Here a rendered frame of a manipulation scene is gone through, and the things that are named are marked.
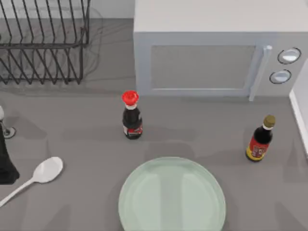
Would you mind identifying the red-capped dark sauce bottle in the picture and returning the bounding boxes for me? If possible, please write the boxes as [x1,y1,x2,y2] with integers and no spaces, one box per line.
[121,90,143,140]

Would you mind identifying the pale green plate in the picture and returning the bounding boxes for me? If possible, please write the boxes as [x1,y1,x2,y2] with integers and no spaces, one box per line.
[118,156,227,231]

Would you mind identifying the pale microwave oven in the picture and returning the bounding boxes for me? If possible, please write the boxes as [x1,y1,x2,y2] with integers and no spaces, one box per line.
[133,0,308,102]

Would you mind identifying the gold-capped dark sauce bottle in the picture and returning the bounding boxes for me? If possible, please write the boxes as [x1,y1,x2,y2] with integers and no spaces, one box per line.
[245,115,276,163]

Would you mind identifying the white spoon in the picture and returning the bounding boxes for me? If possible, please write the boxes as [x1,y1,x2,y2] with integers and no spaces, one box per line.
[0,156,64,208]

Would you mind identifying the small microwave knob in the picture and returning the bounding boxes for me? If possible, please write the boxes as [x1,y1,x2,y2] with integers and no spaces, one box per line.
[269,69,292,84]

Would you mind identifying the large microwave knob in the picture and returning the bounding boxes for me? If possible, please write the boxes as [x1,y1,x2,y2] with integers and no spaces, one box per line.
[277,47,302,64]

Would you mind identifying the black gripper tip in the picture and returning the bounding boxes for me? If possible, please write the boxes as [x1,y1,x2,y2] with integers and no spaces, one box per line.
[0,105,20,185]

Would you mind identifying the microwave door handle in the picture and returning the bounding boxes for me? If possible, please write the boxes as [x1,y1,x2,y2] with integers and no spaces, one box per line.
[248,45,273,102]

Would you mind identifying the black wire dish rack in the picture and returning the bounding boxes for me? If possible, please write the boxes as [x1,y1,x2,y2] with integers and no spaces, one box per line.
[0,0,91,85]

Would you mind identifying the grey metal ring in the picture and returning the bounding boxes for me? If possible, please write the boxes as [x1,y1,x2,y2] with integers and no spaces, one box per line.
[3,127,16,139]

